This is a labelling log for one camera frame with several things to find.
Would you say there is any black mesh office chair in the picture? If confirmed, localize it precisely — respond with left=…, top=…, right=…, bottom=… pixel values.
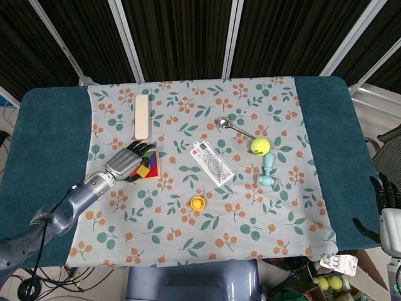
left=365, top=124, right=401, bottom=182

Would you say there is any colourful tangram puzzle tray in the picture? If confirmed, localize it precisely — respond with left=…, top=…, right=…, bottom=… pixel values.
left=130, top=149, right=163, bottom=183

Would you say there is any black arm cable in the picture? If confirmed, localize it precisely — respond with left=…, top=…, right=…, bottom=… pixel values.
left=19, top=184, right=79, bottom=301

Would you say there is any teal table cover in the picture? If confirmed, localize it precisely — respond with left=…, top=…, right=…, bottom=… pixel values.
left=0, top=75, right=383, bottom=270

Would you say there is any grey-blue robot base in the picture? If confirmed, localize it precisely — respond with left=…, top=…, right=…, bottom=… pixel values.
left=125, top=259, right=261, bottom=301

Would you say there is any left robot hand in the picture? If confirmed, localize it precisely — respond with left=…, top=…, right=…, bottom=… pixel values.
left=105, top=140, right=157, bottom=184

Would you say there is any yellow tennis ball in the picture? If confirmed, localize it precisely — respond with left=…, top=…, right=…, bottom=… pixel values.
left=251, top=137, right=271, bottom=156

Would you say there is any floral patterned tablecloth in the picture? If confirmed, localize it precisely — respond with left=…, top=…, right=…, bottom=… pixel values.
left=66, top=76, right=340, bottom=268

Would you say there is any beige wooden flat stick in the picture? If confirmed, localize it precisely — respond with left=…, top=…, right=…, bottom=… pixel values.
left=134, top=95, right=148, bottom=141

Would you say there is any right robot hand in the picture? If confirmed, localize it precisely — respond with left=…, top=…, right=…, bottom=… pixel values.
left=352, top=172, right=401, bottom=255

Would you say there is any white blister pack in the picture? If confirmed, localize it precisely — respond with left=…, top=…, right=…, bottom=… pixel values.
left=319, top=253, right=358, bottom=277

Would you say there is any packaged ruler set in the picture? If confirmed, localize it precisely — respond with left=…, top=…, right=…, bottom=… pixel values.
left=191, top=140, right=236, bottom=187

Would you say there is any cardboard box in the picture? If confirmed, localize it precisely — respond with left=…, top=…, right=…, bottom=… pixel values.
left=305, top=249, right=389, bottom=301

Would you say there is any metal spoon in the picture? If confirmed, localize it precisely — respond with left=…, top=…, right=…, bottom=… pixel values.
left=218, top=117, right=258, bottom=140

